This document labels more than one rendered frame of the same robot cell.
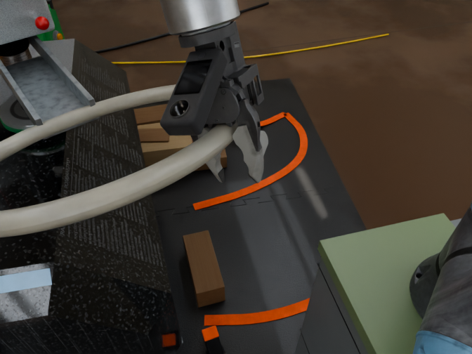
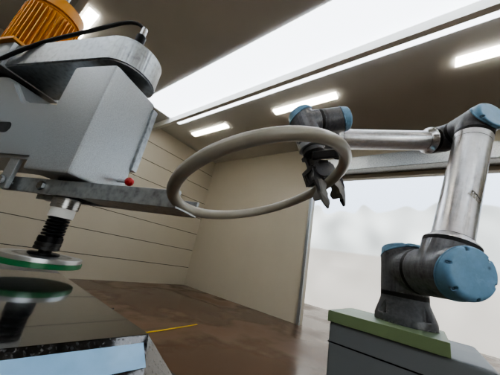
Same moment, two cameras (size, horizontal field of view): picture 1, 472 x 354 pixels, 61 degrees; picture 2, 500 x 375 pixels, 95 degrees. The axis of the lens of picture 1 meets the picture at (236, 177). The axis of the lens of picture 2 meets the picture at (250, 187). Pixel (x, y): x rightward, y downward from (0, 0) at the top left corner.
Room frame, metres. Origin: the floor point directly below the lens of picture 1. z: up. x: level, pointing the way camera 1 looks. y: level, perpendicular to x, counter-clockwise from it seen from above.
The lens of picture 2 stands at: (0.02, 0.59, 0.98)
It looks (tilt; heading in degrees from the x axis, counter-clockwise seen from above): 18 degrees up; 324
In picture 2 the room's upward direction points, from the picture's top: 11 degrees clockwise
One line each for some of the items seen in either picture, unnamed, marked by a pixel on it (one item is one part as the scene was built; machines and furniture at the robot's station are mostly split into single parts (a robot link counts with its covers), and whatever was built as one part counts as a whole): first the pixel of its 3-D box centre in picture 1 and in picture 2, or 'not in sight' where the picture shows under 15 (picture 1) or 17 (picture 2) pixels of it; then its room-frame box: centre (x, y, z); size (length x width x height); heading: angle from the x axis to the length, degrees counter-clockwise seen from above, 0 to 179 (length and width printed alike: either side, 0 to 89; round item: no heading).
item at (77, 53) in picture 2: not in sight; (63, 77); (1.30, 0.83, 1.62); 0.96 x 0.25 x 0.17; 37
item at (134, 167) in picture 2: not in sight; (138, 140); (1.03, 0.48, 1.38); 0.08 x 0.03 x 0.28; 37
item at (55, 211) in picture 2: not in sight; (62, 212); (1.02, 0.62, 1.02); 0.07 x 0.07 x 0.04
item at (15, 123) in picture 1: (36, 106); (42, 257); (1.02, 0.62, 0.88); 0.21 x 0.21 x 0.01
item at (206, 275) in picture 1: (203, 267); not in sight; (0.94, 0.14, 0.07); 0.30 x 0.12 x 0.12; 16
